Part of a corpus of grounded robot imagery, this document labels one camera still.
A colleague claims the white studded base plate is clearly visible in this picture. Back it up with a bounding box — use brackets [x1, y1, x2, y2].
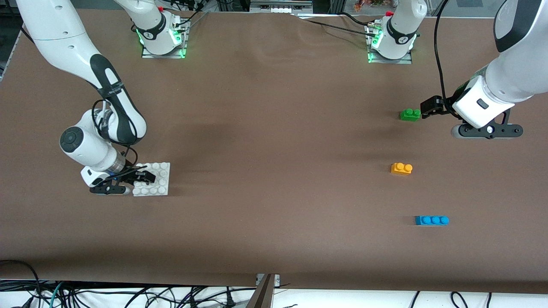
[132, 162, 171, 197]

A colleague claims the blue three-stud block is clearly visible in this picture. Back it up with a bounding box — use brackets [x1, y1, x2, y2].
[415, 216, 450, 226]

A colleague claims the colourful toy pile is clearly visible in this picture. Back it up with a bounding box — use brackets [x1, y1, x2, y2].
[353, 0, 388, 10]

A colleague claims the brown table cover sheet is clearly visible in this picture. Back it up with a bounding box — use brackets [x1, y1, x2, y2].
[0, 9, 548, 295]

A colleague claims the dark slanted beam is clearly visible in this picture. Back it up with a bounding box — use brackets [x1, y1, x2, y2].
[245, 274, 275, 308]

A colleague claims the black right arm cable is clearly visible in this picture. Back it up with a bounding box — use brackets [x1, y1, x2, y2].
[91, 99, 140, 172]

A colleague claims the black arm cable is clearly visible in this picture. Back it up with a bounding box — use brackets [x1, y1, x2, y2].
[434, 0, 456, 113]
[91, 99, 140, 172]

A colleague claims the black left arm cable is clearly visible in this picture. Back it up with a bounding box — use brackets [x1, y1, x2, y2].
[434, 0, 456, 113]

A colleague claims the black looped floor cable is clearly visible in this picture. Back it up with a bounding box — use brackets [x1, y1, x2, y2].
[0, 260, 41, 308]

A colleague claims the teal floor cable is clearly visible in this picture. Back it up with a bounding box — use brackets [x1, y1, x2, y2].
[48, 281, 65, 308]

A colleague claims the black cable across table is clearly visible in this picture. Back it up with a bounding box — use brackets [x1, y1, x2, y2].
[295, 12, 374, 36]

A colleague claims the aluminium frame rail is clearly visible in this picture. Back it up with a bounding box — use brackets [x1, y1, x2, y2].
[250, 0, 314, 14]

